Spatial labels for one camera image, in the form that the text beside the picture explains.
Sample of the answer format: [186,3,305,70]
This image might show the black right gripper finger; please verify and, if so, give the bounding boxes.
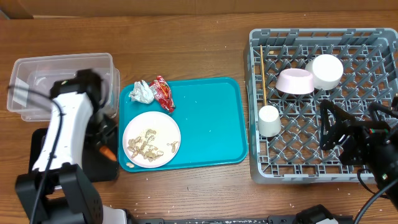
[320,100,356,151]
[368,101,397,121]

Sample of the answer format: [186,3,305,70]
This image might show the orange carrot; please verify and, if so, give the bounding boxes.
[99,146,117,162]

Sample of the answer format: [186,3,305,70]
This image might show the peanut and rice scraps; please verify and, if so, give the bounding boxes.
[127,129,180,164]

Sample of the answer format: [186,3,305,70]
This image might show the pink plate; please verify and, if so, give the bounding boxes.
[121,111,182,169]

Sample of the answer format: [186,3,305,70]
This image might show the white bowl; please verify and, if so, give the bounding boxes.
[305,54,343,90]

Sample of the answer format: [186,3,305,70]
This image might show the pink bowl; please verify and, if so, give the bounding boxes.
[275,68,315,95]

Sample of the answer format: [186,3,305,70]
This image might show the white tissue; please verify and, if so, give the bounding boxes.
[129,80,154,104]

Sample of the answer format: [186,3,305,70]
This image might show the white plastic cup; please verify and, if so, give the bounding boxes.
[257,105,282,138]

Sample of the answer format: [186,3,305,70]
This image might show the red snack wrapper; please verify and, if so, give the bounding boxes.
[149,76,175,113]

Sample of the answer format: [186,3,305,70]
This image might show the wooden chopstick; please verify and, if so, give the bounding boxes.
[260,45,267,106]

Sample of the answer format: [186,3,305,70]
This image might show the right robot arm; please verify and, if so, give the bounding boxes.
[340,97,397,190]

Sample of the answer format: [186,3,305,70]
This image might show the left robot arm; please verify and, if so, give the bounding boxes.
[16,89,138,223]

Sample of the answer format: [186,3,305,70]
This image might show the grey dishwasher rack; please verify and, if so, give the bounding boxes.
[243,28,397,184]

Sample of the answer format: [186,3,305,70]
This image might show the black plastic bin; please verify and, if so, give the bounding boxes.
[28,116,119,182]

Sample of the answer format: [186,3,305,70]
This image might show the clear plastic bin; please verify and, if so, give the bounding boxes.
[7,53,120,122]

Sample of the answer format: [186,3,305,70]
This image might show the teal serving tray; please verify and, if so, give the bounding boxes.
[118,77,249,173]

